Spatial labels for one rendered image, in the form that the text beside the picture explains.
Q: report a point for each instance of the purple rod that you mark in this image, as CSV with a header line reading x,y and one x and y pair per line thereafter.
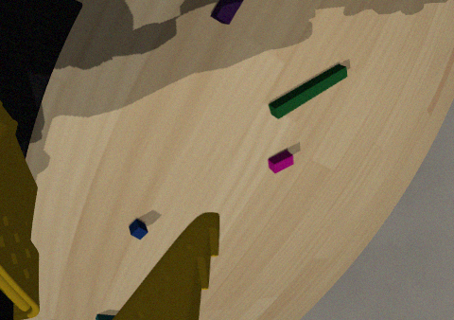
x,y
225,10

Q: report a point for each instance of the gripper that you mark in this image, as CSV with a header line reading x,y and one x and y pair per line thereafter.
x,y
172,289

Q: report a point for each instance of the turquoise rod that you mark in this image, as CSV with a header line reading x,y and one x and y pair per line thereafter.
x,y
104,317

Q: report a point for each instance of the dark green rod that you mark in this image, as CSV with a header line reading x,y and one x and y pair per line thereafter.
x,y
305,92

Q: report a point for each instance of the magenta rectangular block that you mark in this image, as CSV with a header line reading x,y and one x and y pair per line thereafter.
x,y
280,161

